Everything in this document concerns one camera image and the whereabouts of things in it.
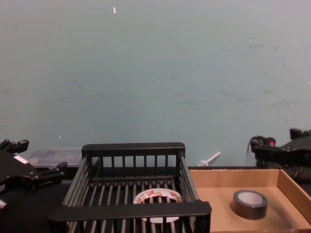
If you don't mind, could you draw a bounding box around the clear plastic case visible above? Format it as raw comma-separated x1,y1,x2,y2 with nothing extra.
26,147,84,168

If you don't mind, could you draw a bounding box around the black corded tool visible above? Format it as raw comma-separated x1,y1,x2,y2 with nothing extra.
247,135,311,186

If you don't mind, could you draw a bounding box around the roll of silver tape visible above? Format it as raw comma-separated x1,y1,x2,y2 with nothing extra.
233,189,268,220

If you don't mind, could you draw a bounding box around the roll of white tape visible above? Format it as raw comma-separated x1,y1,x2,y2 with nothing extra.
133,189,183,224

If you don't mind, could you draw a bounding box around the black rack with steel bars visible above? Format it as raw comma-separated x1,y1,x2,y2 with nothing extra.
48,142,212,233

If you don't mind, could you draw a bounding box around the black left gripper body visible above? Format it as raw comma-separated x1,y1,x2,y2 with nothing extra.
0,153,40,195

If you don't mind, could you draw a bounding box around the small white plastic piece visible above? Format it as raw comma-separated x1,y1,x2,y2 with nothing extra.
197,151,221,167

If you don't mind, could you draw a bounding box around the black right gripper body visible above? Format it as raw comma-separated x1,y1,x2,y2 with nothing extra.
279,139,311,168

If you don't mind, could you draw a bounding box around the shallow brown cardboard tray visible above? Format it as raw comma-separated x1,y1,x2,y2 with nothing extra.
189,168,311,233

